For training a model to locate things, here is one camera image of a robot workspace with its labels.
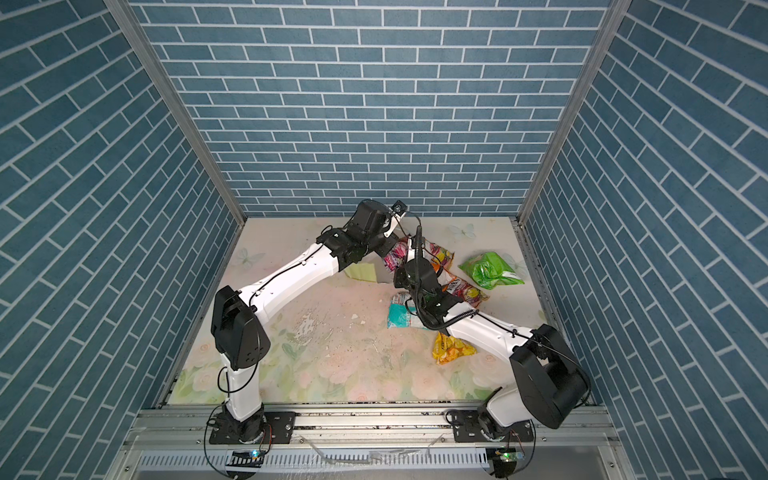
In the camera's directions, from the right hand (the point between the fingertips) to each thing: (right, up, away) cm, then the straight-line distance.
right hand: (401, 254), depth 85 cm
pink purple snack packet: (-1, 0, 0) cm, 1 cm away
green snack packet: (+28, -5, +7) cm, 29 cm away
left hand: (-3, +7, 0) cm, 8 cm away
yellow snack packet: (+13, -26, -2) cm, 30 cm away
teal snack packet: (-1, -19, +6) cm, 20 cm away
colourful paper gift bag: (-8, -4, -4) cm, 10 cm away
